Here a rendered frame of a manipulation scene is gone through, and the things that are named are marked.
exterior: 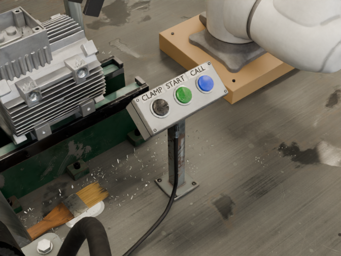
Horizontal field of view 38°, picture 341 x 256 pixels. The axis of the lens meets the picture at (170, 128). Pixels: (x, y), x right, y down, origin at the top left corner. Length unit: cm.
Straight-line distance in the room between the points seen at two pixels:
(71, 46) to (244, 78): 48
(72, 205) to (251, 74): 55
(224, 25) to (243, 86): 16
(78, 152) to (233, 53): 47
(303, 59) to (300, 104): 20
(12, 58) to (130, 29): 66
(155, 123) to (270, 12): 42
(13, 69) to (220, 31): 55
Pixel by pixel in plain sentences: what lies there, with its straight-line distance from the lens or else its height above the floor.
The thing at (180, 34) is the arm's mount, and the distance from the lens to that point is 137.
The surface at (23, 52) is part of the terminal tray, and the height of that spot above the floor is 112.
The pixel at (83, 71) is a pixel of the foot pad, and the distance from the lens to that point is 93.
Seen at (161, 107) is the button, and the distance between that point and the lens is 82.
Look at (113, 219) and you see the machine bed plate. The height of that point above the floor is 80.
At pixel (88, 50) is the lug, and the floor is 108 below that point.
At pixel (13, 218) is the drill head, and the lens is 69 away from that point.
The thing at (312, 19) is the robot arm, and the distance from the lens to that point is 107.
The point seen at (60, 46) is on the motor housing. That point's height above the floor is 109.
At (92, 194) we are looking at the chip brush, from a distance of 104.
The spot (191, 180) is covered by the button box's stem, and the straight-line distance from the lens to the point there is 105.
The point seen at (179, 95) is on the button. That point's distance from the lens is 84.
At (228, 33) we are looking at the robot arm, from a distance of 124.
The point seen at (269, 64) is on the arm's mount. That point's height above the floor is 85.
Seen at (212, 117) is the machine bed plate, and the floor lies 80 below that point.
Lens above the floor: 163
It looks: 45 degrees down
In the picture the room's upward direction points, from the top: 1 degrees counter-clockwise
